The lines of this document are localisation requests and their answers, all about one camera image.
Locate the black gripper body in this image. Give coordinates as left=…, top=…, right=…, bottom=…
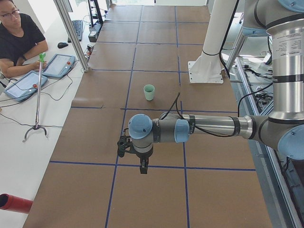
left=134, top=148, right=153, bottom=164

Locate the mint green cup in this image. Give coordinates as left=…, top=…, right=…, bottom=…
left=144, top=91, right=154, bottom=101
left=143, top=84, right=155, bottom=95

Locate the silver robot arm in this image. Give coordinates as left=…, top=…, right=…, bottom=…
left=117, top=0, right=304, bottom=174

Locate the standing mint green cup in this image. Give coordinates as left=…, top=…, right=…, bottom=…
left=144, top=91, right=154, bottom=101

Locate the brown paper table cover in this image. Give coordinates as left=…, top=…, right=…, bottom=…
left=23, top=5, right=304, bottom=228

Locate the far blue teach pendant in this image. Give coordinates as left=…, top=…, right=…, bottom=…
left=42, top=54, right=76, bottom=79

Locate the blue teach pendant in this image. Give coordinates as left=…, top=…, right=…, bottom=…
left=42, top=54, right=76, bottom=79
left=4, top=70, right=39, bottom=102

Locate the near blue teach pendant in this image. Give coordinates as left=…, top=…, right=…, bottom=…
left=4, top=70, right=39, bottom=102

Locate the black computer mouse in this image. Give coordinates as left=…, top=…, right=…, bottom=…
left=57, top=42, right=68, bottom=49

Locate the red cylinder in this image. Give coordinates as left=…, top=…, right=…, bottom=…
left=0, top=193, right=33, bottom=214

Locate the black keyboard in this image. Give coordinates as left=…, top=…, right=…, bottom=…
left=72, top=20, right=83, bottom=41

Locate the person in black shirt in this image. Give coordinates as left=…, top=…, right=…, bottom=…
left=0, top=0, right=48, bottom=78

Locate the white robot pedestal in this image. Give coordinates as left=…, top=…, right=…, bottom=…
left=188, top=0, right=238, bottom=84

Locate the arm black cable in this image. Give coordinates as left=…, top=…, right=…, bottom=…
left=163, top=82, right=274, bottom=138

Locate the green handled reacher grabber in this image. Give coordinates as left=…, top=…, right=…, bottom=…
left=22, top=52, right=47, bottom=143

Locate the aluminium frame post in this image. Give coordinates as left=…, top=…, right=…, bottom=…
left=53, top=0, right=89, bottom=72

